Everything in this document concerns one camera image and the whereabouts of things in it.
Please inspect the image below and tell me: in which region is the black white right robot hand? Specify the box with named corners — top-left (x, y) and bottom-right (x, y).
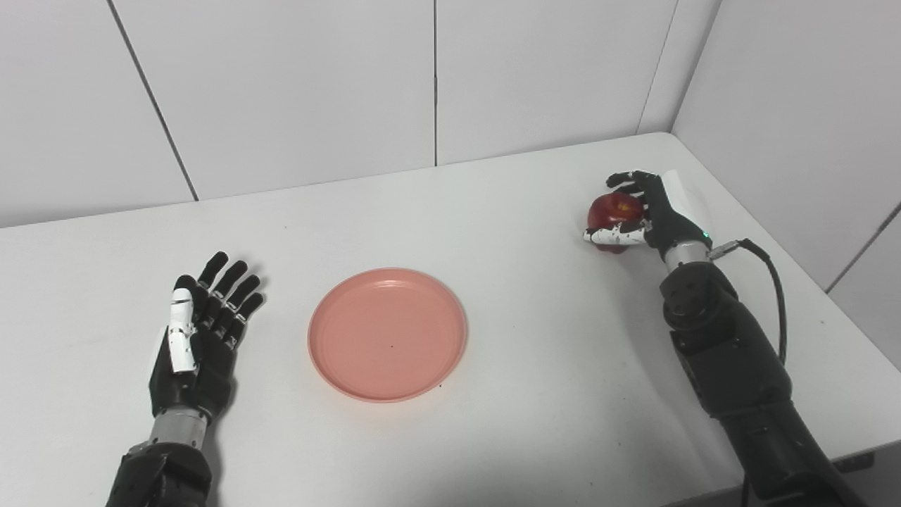
top-left (582, 170), bottom-right (713, 263)

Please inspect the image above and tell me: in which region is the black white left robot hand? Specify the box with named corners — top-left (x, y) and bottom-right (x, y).
top-left (149, 251), bottom-right (266, 423)

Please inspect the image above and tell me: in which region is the red apple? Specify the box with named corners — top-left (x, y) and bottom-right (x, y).
top-left (588, 194), bottom-right (645, 255)

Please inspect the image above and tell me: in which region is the pink round plate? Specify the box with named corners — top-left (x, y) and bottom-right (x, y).
top-left (307, 267), bottom-right (469, 403)

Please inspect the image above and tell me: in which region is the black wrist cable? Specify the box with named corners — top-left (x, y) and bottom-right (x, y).
top-left (707, 239), bottom-right (788, 365)

